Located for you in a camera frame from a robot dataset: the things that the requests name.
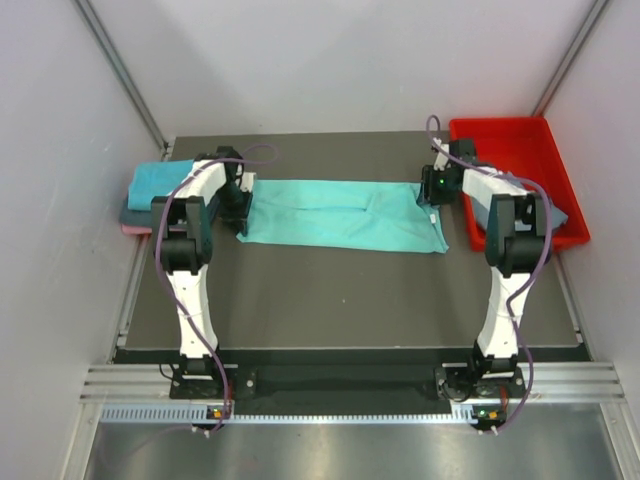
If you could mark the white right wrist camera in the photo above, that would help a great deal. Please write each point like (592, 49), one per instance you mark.
(442, 158)

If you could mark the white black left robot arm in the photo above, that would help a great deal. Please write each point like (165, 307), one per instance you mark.
(183, 250)

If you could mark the folded pink t-shirt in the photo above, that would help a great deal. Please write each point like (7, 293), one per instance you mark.
(135, 230)

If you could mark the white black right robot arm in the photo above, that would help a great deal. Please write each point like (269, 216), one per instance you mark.
(518, 237)

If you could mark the red plastic bin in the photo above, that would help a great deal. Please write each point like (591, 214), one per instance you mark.
(526, 147)

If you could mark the left aluminium corner post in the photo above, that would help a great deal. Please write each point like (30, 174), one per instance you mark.
(91, 18)

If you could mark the aluminium corner post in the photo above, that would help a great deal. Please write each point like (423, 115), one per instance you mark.
(91, 18)
(594, 15)

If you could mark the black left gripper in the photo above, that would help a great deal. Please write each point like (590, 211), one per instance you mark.
(237, 219)

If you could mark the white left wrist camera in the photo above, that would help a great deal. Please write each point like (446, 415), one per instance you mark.
(247, 181)

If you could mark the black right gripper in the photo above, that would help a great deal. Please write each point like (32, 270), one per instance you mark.
(429, 175)

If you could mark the right aluminium corner post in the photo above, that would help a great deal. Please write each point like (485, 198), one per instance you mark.
(594, 15)

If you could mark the turquoise t-shirt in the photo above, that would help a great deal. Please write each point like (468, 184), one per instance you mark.
(360, 215)

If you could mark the folded blue t-shirt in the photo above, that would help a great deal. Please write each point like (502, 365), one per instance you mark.
(162, 179)

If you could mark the slotted grey cable duct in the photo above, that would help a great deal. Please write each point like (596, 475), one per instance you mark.
(203, 414)

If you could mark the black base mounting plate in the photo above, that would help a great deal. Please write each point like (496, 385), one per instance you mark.
(433, 383)

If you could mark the grey-blue t-shirt in bin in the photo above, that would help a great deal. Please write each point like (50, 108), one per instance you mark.
(557, 215)

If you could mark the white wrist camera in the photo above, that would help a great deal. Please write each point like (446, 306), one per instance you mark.
(247, 181)
(442, 158)

